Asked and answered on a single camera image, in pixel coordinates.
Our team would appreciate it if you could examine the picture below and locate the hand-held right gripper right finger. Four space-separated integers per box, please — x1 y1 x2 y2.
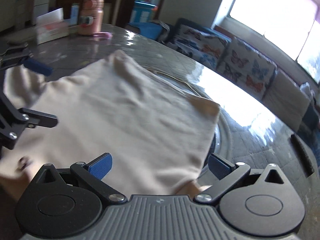
194 154 292 203

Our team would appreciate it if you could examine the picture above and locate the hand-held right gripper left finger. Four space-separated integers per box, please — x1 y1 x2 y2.
30 152 128 203

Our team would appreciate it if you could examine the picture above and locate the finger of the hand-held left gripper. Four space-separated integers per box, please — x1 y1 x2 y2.
0 90 59 150
0 42 53 76

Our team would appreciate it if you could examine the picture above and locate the beige cloth garment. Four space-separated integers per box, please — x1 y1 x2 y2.
0 49 221 203

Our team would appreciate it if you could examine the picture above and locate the white tissue pack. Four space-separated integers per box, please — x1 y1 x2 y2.
35 8 70 44

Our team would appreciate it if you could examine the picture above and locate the pink cartoon face bottle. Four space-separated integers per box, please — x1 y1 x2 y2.
76 0 105 36

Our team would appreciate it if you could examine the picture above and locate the black ribbed bar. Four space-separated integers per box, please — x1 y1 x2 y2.
290 134 314 177

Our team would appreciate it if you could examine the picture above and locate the plain beige cushion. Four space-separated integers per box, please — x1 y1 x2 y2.
262 69 311 131

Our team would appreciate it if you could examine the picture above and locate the butterfly print cushion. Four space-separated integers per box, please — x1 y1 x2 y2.
217 39 277 100
172 24 231 67

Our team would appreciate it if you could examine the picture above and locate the blue plastic bin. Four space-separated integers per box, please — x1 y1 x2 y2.
132 2 158 24

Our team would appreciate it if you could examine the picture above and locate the grey quilted table cover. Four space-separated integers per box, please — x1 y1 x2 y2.
0 22 320 240

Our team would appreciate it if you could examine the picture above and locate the grey knitted blanket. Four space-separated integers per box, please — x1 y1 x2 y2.
150 19 173 32

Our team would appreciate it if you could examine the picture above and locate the dark sofa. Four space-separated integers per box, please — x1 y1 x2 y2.
160 17 320 133

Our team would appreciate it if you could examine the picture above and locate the window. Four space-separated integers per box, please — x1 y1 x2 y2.
228 0 320 81

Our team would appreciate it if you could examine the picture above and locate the pink fluffy hair tie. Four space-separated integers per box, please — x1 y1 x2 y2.
92 32 112 40

